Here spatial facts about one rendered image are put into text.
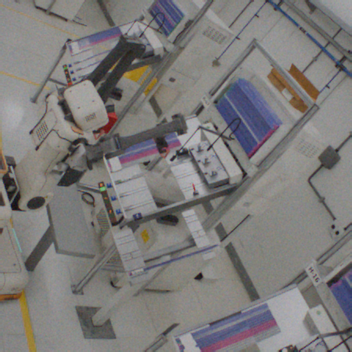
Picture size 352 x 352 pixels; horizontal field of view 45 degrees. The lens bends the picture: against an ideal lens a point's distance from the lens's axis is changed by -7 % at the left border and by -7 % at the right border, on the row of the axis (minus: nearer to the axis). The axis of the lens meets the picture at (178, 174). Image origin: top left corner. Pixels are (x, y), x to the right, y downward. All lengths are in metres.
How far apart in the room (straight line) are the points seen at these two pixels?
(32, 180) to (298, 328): 1.53
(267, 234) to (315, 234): 0.54
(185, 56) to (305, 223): 1.83
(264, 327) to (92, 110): 1.35
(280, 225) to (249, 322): 2.11
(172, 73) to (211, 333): 2.36
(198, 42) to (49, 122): 2.02
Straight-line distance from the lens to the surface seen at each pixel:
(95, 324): 3.03
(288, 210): 4.29
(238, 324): 2.32
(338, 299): 2.26
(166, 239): 2.99
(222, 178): 2.76
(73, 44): 4.23
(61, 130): 2.03
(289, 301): 2.41
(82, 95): 2.10
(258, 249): 4.44
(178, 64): 3.89
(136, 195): 2.80
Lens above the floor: 2.24
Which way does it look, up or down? 26 degrees down
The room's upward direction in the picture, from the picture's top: 41 degrees clockwise
